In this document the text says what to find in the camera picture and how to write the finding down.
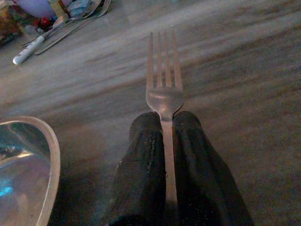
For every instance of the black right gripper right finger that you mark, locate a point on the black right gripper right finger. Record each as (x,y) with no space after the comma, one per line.
(200,169)

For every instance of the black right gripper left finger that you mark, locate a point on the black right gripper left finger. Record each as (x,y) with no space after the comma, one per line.
(138,164)

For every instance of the clear glass plate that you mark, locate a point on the clear glass plate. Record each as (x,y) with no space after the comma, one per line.
(26,169)

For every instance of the small red round object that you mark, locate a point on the small red round object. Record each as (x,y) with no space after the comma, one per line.
(44,22)

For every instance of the purple round cup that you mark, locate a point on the purple round cup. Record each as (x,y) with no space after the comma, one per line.
(35,7)

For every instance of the colourful snack packet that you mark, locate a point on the colourful snack packet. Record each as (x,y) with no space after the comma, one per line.
(8,26)

